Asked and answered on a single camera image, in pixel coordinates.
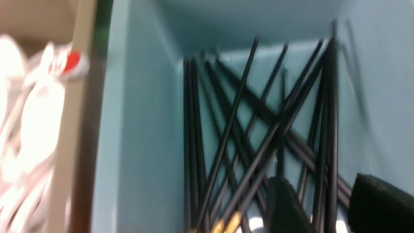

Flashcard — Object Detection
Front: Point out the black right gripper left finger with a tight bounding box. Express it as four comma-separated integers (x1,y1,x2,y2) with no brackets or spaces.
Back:
264,176,315,233

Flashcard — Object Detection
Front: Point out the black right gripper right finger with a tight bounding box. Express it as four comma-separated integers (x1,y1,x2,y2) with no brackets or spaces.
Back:
348,173,414,233

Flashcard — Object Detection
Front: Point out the pile of black chopsticks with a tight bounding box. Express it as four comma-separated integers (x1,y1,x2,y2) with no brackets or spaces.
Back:
182,19,356,233

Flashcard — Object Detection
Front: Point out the blue plastic bin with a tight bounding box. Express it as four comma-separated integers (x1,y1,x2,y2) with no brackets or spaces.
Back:
92,0,413,233

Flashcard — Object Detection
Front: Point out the red tipped white spoon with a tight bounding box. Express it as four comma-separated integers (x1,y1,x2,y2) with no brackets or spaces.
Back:
39,49,91,81

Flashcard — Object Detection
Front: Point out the olive plastic bin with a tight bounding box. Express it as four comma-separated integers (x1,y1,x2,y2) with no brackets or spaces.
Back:
1,0,112,233

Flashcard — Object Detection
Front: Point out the pile of white spoons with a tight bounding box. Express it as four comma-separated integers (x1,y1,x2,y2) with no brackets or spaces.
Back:
1,34,71,233

